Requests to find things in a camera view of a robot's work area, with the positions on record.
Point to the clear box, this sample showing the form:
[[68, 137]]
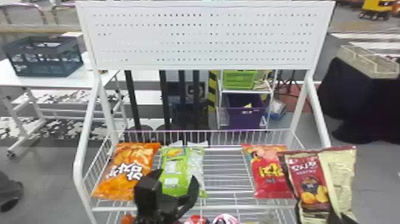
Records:
[[365, 64]]

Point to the dark red snack packet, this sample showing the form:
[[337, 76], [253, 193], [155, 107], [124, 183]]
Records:
[[307, 181]]

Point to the orange snack packet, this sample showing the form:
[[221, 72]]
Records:
[[125, 184]]

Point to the black side table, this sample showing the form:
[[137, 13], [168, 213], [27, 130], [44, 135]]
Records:
[[359, 100]]

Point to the white side table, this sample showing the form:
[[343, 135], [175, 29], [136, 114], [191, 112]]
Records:
[[56, 80]]

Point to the red noodle cup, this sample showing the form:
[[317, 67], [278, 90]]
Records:
[[196, 220]]

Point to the striped post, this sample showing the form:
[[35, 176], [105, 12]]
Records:
[[212, 90]]

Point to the blue crate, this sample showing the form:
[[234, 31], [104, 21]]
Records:
[[43, 58]]

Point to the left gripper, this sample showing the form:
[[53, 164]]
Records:
[[164, 214]]

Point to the green snack packet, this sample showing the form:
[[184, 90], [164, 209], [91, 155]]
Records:
[[175, 170]]

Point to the purple crate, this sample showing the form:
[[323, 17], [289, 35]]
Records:
[[243, 115]]

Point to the green basket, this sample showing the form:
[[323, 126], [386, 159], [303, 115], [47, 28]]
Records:
[[239, 79]]

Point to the pink noodle cup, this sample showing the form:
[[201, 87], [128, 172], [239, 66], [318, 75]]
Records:
[[226, 219]]

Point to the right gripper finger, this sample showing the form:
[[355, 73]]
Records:
[[345, 219]]

